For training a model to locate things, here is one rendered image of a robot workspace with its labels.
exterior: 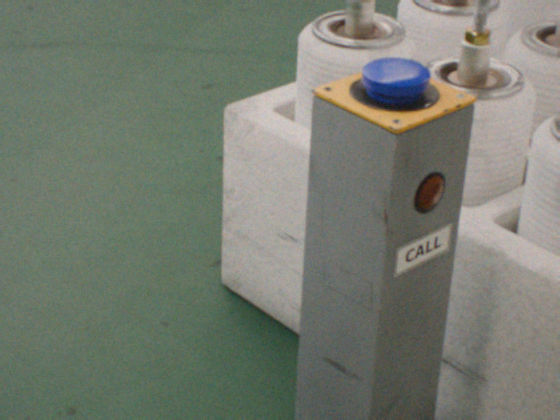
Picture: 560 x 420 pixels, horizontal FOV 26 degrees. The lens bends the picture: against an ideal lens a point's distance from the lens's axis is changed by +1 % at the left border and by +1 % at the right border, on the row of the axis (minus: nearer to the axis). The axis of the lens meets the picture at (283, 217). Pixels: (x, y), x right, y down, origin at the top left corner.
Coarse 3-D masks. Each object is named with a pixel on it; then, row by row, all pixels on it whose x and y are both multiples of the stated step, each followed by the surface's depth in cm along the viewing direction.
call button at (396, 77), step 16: (368, 64) 71; (384, 64) 71; (400, 64) 71; (416, 64) 72; (368, 80) 70; (384, 80) 70; (400, 80) 70; (416, 80) 70; (384, 96) 70; (400, 96) 70; (416, 96) 71
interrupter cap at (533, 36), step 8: (536, 24) 99; (544, 24) 99; (552, 24) 99; (528, 32) 98; (536, 32) 98; (544, 32) 98; (552, 32) 98; (528, 40) 96; (536, 40) 96; (544, 40) 96; (552, 40) 97; (536, 48) 95; (544, 48) 94; (552, 48) 95; (552, 56) 94
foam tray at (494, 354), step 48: (288, 96) 103; (240, 144) 101; (288, 144) 96; (240, 192) 103; (288, 192) 98; (240, 240) 105; (288, 240) 100; (480, 240) 84; (528, 240) 84; (240, 288) 108; (288, 288) 102; (480, 288) 85; (528, 288) 82; (480, 336) 87; (528, 336) 83; (480, 384) 88; (528, 384) 85
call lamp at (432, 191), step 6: (432, 180) 71; (438, 180) 72; (426, 186) 71; (432, 186) 71; (438, 186) 72; (420, 192) 71; (426, 192) 71; (432, 192) 72; (438, 192) 72; (420, 198) 71; (426, 198) 72; (432, 198) 72; (438, 198) 72; (420, 204) 72; (426, 204) 72; (432, 204) 72; (426, 210) 72
